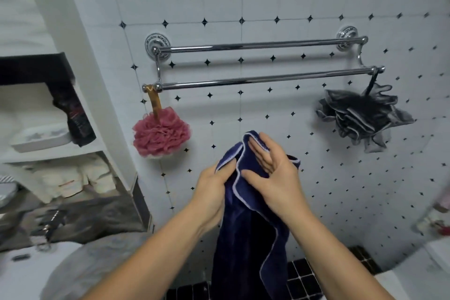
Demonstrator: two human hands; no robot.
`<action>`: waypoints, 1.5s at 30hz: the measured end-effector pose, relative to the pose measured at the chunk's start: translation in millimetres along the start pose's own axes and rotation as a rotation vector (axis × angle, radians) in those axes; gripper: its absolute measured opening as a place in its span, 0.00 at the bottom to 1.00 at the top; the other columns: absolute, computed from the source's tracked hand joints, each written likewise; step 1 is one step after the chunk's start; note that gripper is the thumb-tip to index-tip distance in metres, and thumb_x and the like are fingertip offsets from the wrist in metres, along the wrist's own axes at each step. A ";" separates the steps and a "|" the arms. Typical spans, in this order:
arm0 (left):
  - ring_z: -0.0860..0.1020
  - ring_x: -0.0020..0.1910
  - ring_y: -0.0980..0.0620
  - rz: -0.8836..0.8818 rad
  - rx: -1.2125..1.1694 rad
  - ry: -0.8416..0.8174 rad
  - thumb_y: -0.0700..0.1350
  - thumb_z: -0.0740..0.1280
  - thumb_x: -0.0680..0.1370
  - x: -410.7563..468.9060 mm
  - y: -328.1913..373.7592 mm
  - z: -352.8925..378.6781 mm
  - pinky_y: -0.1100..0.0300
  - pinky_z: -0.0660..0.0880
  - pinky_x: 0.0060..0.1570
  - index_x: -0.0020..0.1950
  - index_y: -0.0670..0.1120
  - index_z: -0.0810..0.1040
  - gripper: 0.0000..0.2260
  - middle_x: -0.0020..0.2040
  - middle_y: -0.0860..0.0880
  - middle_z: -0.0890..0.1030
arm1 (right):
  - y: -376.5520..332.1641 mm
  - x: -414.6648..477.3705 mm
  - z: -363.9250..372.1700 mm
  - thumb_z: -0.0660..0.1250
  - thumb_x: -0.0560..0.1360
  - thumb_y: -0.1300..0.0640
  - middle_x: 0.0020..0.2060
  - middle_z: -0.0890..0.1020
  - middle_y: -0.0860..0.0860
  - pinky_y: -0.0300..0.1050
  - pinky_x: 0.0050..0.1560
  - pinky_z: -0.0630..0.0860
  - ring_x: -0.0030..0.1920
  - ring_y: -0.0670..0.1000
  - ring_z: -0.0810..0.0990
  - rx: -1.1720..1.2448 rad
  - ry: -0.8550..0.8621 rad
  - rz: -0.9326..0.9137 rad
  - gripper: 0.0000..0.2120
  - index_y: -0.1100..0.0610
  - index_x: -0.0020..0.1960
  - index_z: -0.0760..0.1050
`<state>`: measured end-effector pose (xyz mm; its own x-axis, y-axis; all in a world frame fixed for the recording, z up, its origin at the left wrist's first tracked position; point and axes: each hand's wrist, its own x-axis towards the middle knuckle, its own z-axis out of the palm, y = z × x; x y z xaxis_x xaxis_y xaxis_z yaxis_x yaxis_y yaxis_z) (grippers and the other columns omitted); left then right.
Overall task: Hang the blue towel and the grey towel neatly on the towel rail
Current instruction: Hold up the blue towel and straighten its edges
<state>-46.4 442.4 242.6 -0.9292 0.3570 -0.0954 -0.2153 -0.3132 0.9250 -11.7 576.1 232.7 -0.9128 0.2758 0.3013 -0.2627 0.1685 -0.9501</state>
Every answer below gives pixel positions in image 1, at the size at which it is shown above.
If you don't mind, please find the dark blue towel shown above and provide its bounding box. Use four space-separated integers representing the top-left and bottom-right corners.
210 130 301 300

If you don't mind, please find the chrome double towel rail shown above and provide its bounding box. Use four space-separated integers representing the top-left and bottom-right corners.
142 26 386 95

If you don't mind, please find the person's right hand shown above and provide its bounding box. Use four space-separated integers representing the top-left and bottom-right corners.
241 133 301 219

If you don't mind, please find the person's right forearm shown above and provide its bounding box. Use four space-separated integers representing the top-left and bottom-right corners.
281 204 398 300

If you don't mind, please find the chrome faucet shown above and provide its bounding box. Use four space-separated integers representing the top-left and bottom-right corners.
30 210 62 240

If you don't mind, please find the white covered soap dish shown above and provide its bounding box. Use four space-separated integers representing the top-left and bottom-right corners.
9 124 73 153

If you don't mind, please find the person's left forearm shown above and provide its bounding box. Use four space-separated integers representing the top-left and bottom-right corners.
82 201 225 300

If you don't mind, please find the pink bath loofah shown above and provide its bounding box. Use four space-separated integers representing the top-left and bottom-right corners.
132 84 192 160

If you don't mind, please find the gray towel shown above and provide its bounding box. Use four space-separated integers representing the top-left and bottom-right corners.
42 231 155 300

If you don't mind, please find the person's left hand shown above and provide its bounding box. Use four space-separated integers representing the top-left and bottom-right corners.
191 159 240 230

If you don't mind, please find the beige refill pouch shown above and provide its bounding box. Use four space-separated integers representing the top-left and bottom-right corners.
82 155 117 195
21 161 89 202

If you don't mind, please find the white sink basin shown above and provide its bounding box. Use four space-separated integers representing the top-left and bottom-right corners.
0 240 85 300

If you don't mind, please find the white shelf cabinet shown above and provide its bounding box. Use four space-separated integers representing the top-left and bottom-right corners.
0 52 140 205

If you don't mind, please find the black gray bath loofah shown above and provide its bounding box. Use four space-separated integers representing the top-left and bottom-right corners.
315 67 415 153

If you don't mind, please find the white toilet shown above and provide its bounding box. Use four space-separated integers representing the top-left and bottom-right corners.
374 238 450 300

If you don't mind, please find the black tube on shelf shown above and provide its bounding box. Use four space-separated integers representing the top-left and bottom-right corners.
47 82 98 148

